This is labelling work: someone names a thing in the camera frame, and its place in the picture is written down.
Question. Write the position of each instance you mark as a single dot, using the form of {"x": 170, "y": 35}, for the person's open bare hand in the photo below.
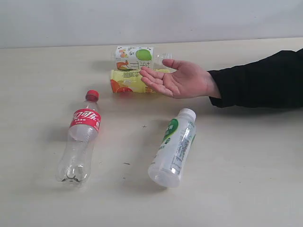
{"x": 187, "y": 81}

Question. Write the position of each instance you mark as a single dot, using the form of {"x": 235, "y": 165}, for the yellow juice bottle red cap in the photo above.
{"x": 128, "y": 81}

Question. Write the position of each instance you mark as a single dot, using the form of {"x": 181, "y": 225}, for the clear tea bottle balloon label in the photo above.
{"x": 128, "y": 58}

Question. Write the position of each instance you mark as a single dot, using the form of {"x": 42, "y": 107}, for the white green-label drink bottle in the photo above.
{"x": 167, "y": 167}

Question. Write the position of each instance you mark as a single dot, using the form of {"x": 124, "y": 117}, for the clear cola bottle red label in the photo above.
{"x": 75, "y": 164}

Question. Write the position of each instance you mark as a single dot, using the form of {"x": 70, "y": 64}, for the black sleeved forearm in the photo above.
{"x": 273, "y": 82}

